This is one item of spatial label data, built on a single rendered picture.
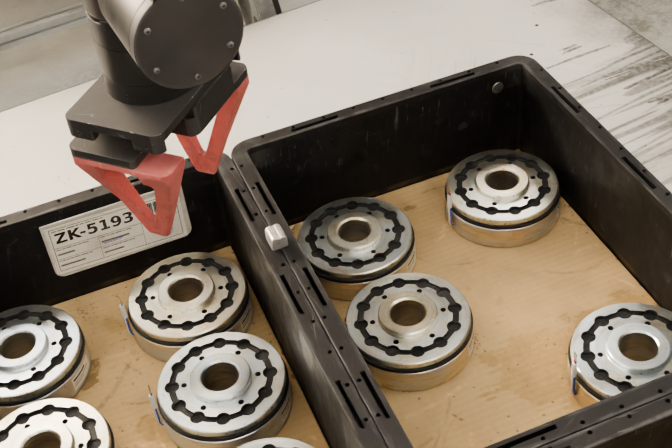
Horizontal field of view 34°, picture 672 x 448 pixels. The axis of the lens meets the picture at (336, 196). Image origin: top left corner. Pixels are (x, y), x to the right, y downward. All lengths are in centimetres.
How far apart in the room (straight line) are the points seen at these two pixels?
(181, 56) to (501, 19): 103
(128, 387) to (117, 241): 14
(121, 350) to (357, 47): 68
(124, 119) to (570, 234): 50
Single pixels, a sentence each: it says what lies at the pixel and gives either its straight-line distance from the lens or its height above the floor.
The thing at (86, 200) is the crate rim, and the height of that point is 93.
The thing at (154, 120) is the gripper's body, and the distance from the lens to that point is 64.
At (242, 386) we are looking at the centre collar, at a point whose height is 87.
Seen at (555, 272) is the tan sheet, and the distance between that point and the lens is 98.
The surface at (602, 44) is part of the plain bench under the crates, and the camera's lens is 150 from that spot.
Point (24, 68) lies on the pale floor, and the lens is 298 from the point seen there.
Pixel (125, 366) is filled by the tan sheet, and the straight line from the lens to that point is 95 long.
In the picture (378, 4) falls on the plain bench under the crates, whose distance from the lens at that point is 160.
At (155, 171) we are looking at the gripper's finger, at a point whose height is 113.
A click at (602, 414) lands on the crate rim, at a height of 93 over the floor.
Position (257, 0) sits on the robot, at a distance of 174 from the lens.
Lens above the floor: 152
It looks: 40 degrees down
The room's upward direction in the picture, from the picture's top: 7 degrees counter-clockwise
